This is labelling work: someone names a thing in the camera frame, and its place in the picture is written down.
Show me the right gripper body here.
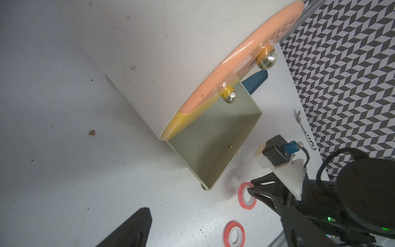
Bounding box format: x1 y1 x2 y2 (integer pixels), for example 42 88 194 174
291 180 343 230

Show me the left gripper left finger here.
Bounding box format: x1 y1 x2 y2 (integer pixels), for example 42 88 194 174
97 207 152 247

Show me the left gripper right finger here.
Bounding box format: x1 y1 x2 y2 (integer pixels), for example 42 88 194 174
281 206 336 247

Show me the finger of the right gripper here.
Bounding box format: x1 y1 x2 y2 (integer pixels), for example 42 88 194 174
247 172 296 216

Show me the red tape roll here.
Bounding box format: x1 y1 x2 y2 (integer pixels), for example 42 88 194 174
223 221 246 247
238 182 257 210

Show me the pale green bottom drawer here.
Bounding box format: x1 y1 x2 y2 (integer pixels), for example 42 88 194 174
167 83 262 190

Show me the yellow drawer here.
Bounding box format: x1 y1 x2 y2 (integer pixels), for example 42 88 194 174
160 86 236 141

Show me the orange top drawer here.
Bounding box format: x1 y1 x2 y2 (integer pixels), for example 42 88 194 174
175 1 304 120

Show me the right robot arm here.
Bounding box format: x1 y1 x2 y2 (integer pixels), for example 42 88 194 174
247 148 395 247

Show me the white drawer cabinet shell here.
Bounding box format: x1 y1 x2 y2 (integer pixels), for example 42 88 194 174
55 0 297 141

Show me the metal spoon on table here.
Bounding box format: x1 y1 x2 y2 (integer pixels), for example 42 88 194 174
295 110 318 151

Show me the teal tray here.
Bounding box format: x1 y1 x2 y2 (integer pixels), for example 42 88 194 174
242 70 268 95

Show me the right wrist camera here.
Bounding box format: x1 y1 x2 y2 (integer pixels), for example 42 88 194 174
254 135 307 201

